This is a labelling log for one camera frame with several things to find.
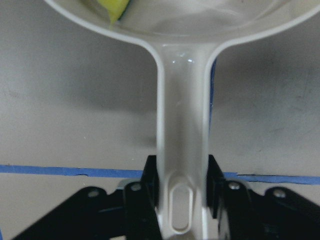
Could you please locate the beige plastic dustpan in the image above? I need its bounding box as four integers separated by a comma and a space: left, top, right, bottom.
48, 0, 320, 240

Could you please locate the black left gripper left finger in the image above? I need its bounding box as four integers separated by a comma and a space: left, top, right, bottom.
15, 155, 163, 240

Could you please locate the yellow green sponge piece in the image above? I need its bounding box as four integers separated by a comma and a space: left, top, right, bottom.
97, 0, 131, 25

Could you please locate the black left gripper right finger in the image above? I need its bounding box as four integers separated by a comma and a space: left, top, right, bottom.
206, 155, 320, 240

